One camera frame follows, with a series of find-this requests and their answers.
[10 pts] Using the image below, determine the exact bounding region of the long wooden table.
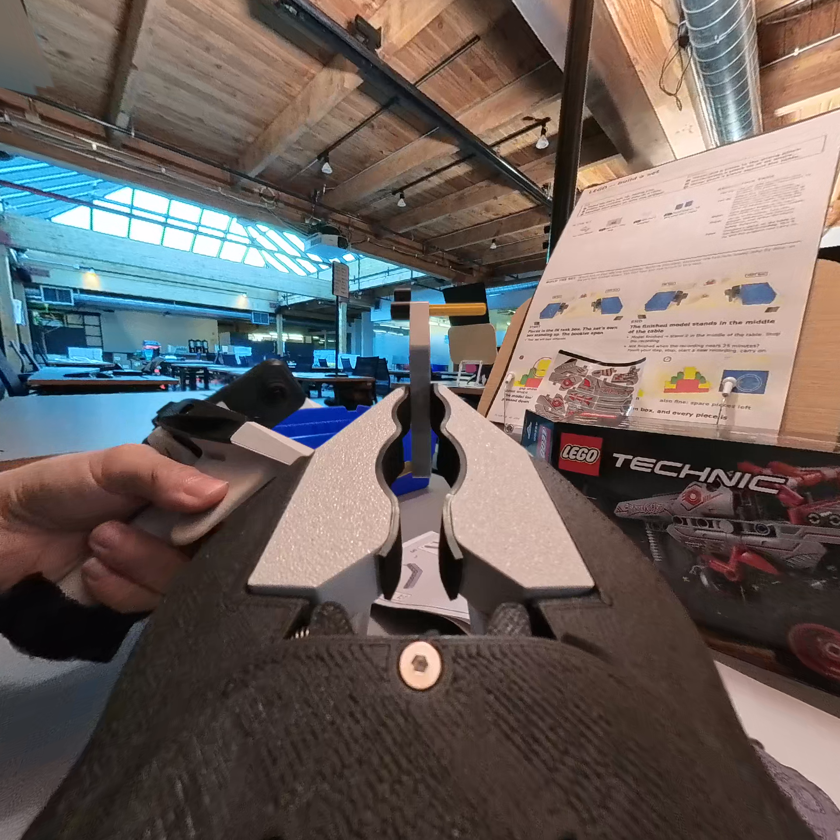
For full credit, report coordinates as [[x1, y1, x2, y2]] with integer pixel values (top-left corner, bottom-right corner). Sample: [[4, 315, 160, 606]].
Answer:
[[25, 363, 182, 396]]

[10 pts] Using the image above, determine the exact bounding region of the black ceiling rail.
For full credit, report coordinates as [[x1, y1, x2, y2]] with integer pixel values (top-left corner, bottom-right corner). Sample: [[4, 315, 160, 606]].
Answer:
[[248, 0, 553, 210]]

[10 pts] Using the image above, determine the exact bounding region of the open instruction booklet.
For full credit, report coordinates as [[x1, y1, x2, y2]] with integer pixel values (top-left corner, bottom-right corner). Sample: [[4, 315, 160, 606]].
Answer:
[[373, 530, 840, 840]]

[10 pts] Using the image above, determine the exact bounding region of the printed instruction sheet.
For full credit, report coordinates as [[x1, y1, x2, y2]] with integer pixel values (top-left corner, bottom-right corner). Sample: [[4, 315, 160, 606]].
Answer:
[[502, 128, 840, 435]]

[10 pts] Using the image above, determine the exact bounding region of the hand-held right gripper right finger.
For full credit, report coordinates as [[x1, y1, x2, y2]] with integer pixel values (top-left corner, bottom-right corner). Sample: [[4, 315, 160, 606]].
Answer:
[[430, 385, 596, 634]]

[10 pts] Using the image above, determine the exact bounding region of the person's left hand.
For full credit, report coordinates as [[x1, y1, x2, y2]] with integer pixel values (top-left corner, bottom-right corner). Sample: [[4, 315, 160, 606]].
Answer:
[[0, 444, 231, 614]]

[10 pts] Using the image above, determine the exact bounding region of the ceiling projector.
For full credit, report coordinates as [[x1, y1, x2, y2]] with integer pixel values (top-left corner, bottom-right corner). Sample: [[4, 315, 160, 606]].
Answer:
[[304, 226, 350, 258]]

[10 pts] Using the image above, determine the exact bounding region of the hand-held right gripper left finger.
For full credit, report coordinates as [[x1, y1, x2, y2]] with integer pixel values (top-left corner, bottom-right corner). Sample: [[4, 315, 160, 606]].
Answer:
[[247, 386, 410, 634]]

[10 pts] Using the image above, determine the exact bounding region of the black toy set box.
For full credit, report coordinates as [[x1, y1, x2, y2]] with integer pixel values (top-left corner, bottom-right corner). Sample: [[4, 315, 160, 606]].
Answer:
[[520, 409, 840, 698]]

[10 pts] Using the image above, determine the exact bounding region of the silver air duct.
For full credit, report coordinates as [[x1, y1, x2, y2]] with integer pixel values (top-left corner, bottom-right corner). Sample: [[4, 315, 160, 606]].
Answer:
[[678, 0, 766, 149]]

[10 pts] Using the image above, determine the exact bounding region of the blue plastic bin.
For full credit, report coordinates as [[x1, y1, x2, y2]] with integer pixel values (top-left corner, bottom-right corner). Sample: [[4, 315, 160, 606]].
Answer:
[[272, 402, 439, 501]]

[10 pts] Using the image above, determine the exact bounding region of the toy sticker sheet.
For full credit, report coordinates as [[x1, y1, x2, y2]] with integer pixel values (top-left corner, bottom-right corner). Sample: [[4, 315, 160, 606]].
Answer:
[[543, 349, 648, 425]]

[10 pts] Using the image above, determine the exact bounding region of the black office chair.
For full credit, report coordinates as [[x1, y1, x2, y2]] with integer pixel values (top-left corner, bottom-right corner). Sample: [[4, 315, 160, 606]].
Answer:
[[351, 356, 393, 400]]

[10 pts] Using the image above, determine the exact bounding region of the black metal post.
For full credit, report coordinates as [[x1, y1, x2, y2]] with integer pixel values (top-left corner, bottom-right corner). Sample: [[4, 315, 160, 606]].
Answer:
[[546, 0, 596, 256]]

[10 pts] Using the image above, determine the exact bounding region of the sign on pole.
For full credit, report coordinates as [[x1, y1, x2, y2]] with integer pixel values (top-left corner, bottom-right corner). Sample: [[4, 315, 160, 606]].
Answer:
[[330, 260, 353, 357]]

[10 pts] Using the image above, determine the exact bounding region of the grey desk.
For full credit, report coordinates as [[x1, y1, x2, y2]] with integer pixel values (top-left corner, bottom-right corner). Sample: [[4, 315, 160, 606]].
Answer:
[[0, 390, 840, 840]]

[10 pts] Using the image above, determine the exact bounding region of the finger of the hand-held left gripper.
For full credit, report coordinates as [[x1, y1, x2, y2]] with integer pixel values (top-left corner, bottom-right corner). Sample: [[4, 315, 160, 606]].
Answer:
[[230, 421, 316, 467]]

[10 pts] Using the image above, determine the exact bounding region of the black and tan board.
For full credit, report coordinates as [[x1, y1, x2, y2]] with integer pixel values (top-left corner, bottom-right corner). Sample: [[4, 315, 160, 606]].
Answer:
[[441, 282, 498, 389]]

